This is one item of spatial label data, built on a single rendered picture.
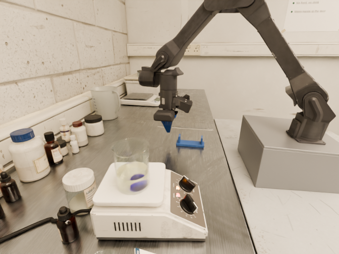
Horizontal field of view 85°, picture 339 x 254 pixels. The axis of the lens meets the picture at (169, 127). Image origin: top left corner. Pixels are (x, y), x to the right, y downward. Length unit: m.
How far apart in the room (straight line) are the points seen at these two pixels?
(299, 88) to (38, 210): 0.63
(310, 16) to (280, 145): 1.53
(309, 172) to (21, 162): 0.69
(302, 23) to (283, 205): 1.58
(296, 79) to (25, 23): 0.83
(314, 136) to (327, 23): 1.51
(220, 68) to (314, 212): 1.40
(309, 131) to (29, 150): 0.68
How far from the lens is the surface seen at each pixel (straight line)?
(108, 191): 0.36
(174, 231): 0.36
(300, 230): 0.48
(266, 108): 1.91
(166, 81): 0.60
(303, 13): 1.91
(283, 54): 0.52
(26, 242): 0.47
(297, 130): 0.55
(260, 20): 0.52
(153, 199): 0.33
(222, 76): 1.75
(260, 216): 0.47
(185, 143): 0.67
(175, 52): 0.57
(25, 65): 0.82
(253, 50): 1.73
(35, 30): 0.89
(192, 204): 0.36
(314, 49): 1.91
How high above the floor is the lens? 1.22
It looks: 22 degrees down
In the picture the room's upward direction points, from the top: straight up
